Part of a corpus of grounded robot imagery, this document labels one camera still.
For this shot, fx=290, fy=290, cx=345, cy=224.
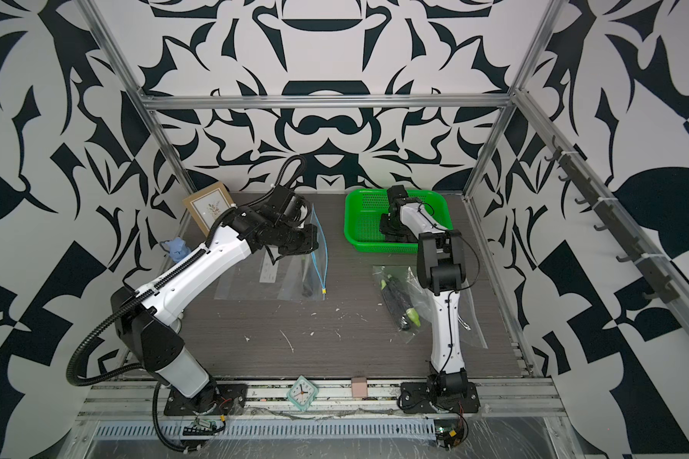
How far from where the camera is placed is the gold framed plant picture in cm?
99

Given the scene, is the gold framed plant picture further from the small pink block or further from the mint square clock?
the small pink block

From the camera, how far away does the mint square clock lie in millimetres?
741

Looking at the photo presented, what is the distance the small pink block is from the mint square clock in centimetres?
10
